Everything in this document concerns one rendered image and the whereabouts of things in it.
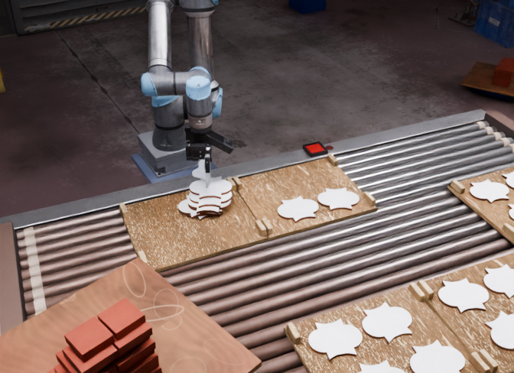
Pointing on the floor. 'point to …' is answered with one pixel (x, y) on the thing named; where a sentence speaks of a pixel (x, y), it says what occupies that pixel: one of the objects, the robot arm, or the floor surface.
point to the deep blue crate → (496, 18)
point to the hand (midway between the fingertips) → (209, 175)
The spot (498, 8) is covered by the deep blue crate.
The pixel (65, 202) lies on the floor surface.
